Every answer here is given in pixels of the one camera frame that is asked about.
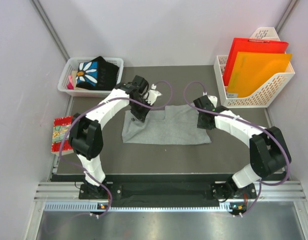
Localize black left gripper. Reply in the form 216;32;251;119
130;96;154;123

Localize grey t shirt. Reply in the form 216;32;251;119
122;105;212;145

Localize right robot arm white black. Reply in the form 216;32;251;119
193;95;292;202

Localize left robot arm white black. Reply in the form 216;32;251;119
68;75;161;200

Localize black daisy print t shirt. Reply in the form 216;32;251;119
76;56;119;91

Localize white plastic basket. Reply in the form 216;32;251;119
57;56;124;97

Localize white file organizer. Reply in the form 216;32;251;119
214;27;295;108

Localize pink beige folded cloths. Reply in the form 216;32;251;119
67;70;77;90

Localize orange folder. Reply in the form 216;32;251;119
226;53;293;98

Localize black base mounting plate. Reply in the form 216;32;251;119
78;173;258;208

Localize red folder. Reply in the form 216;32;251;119
223;37;289;87

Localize red green patterned book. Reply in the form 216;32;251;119
51;116;73;156

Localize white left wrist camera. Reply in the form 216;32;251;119
144;84;162;106

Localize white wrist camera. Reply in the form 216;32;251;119
207;95;218;108
144;84;162;106

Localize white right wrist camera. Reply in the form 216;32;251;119
207;95;218;108

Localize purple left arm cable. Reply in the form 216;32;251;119
58;80;174;221

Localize grey slotted cable duct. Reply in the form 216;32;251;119
44;201;232;212

